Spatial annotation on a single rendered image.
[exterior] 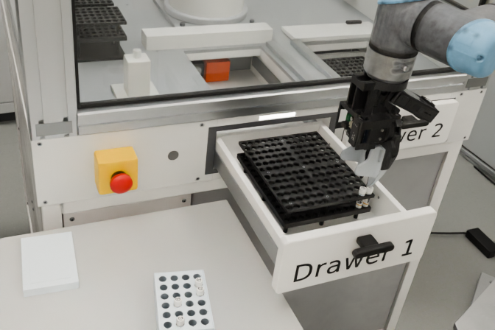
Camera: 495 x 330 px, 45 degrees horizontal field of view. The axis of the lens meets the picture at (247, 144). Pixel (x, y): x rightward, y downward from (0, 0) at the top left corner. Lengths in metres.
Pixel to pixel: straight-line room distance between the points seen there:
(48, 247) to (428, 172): 0.94
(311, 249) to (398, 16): 0.37
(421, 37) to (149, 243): 0.60
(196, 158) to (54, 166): 0.27
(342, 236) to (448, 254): 1.56
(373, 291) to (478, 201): 1.17
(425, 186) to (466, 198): 1.25
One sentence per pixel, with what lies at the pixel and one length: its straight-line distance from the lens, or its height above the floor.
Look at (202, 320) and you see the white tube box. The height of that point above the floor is 0.80.
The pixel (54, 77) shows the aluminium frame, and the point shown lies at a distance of 1.02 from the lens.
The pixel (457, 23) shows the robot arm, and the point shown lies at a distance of 0.85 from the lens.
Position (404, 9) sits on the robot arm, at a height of 1.26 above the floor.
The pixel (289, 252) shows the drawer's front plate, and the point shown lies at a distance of 0.92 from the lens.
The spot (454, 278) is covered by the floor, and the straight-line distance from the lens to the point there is 2.39.
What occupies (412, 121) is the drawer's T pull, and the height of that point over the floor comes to 0.91.
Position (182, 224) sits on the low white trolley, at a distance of 1.17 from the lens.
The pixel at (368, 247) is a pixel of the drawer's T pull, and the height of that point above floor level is 0.91.
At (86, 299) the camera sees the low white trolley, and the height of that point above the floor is 0.76.
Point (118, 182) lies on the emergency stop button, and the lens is 1.06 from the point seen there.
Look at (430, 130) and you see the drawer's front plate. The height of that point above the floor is 0.86.
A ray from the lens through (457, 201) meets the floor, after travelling 2.80.
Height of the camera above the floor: 1.52
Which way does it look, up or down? 33 degrees down
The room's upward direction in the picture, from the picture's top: 7 degrees clockwise
